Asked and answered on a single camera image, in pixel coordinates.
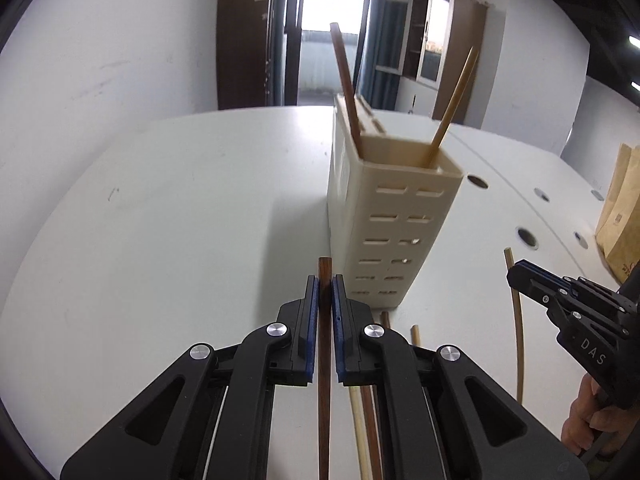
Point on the dark brown wooden cabinet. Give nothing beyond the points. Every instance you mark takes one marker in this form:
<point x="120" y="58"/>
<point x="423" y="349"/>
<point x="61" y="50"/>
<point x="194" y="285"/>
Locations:
<point x="245" y="35"/>

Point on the glass door cabinet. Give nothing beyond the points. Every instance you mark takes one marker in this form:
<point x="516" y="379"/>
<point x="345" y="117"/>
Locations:
<point x="450" y="35"/>

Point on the beige plastic utensil holder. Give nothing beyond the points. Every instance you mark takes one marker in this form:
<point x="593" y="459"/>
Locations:
<point x="360" y="210"/>

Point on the brown paper bag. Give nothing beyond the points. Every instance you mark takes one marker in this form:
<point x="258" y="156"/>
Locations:
<point x="625" y="220"/>

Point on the dark brown wooden chopstick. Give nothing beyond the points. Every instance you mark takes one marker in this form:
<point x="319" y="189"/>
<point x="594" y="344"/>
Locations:
<point x="345" y="75"/>
<point x="325" y="410"/>
<point x="372" y="435"/>

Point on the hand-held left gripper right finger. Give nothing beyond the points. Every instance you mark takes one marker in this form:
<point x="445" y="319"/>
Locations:
<point x="339" y="332"/>

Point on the person's right hand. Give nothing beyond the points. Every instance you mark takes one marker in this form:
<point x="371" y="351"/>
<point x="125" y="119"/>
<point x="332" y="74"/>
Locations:
<point x="582" y="420"/>

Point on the glass balcony door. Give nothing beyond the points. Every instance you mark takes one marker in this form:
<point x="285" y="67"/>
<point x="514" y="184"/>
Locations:
<point x="325" y="10"/>

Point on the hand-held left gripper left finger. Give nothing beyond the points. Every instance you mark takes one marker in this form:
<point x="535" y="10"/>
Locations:
<point x="312" y="332"/>

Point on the light bamboo chopstick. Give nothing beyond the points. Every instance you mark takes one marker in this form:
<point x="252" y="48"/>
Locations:
<point x="452" y="105"/>
<point x="357" y="435"/>
<point x="415" y="335"/>
<point x="517" y="330"/>

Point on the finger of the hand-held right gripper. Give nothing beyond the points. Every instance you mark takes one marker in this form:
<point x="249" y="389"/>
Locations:
<point x="530" y="285"/>
<point x="600" y="296"/>

